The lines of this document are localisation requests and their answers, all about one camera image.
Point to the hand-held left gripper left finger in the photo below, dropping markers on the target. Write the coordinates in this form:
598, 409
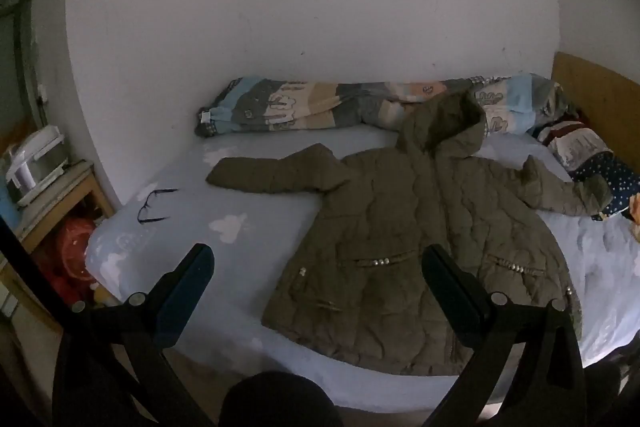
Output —
182, 294

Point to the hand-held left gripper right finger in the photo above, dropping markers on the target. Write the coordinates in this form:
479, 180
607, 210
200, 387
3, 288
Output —
450, 294

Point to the olive green hooded puffer jacket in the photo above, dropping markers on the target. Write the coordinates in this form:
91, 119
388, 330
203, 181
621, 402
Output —
400, 232

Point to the black eyeglasses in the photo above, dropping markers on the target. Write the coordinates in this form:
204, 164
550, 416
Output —
150, 221

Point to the wooden bedside table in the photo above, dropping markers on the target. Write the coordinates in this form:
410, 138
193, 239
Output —
75, 187

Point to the white kitchen appliance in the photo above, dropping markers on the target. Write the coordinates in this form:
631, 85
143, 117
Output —
37, 162

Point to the navy star print pillow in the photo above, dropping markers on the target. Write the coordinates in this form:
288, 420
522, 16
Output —
600, 167

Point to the orange plush toy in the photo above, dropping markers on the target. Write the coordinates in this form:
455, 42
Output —
635, 212

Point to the rolled patchwork quilt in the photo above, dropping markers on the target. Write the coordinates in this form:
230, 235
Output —
280, 104

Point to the wooden headboard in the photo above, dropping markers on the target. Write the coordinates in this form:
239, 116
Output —
600, 97

